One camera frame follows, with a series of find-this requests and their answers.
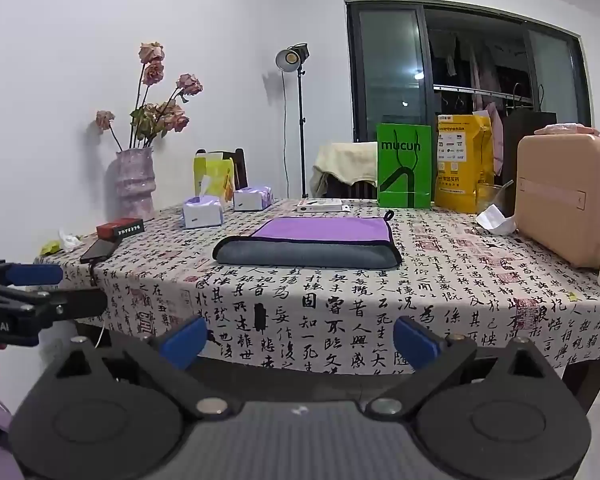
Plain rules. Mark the purple tissue pack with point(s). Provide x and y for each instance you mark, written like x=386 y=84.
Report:
x=203 y=210
x=253 y=198

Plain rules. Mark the black smartphone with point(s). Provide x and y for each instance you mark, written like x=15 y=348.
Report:
x=100 y=251

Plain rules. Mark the yellow green paper box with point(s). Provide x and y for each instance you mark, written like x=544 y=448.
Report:
x=214 y=176

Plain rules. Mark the yellow paper bag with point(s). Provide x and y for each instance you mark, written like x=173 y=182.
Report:
x=465 y=161

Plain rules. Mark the dark window sliding door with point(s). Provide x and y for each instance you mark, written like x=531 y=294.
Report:
x=411 y=61

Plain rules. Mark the glass cup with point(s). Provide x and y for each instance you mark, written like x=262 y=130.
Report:
x=492 y=194

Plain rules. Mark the calligraphy print tablecloth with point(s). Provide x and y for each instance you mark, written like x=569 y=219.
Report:
x=454 y=278

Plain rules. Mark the purple grey towel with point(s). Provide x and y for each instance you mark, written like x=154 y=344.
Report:
x=314 y=242

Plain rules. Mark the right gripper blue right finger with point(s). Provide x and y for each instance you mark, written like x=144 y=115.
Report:
x=417 y=345

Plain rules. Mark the dried pink roses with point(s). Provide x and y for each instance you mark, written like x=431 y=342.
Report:
x=151 y=121

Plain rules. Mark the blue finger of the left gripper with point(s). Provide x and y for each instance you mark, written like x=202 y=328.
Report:
x=29 y=273
x=68 y=305

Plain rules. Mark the crumpled white tissue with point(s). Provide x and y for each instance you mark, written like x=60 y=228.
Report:
x=68 y=241

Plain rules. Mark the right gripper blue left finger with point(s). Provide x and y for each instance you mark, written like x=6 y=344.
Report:
x=182 y=345

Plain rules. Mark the chair with cream cloth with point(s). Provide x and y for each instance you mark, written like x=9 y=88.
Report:
x=345 y=170

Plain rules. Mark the studio light on stand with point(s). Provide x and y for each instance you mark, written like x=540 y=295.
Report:
x=291 y=60

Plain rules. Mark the purple ceramic vase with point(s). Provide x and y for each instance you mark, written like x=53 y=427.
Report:
x=135 y=183

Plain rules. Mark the far purple tissue pack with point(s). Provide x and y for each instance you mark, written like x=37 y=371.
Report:
x=253 y=198

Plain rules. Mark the near purple tissue pack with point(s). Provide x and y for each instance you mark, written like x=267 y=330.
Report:
x=203 y=210

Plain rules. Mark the green mucun paper bag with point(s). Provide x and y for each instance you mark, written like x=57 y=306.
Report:
x=404 y=166

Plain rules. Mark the white paper tag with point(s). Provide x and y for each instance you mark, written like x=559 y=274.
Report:
x=493 y=221

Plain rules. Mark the green crumpled wrapper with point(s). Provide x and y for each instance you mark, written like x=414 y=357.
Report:
x=51 y=248

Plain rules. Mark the red black small box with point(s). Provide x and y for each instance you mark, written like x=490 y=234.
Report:
x=121 y=228

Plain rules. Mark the white book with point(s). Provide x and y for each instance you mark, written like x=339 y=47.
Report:
x=320 y=205

